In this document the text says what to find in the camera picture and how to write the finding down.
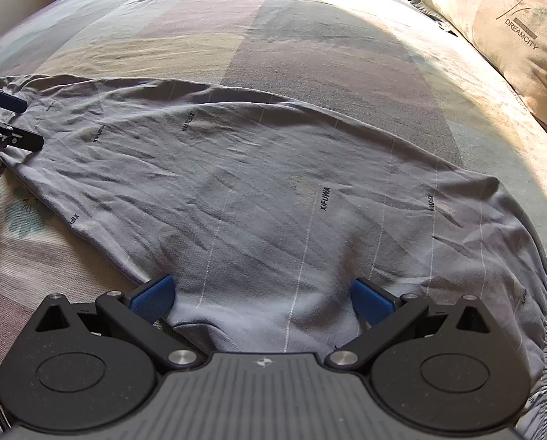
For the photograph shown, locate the grey pyjama trousers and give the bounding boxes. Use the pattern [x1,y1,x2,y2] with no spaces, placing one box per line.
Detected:
[0,74,547,439]

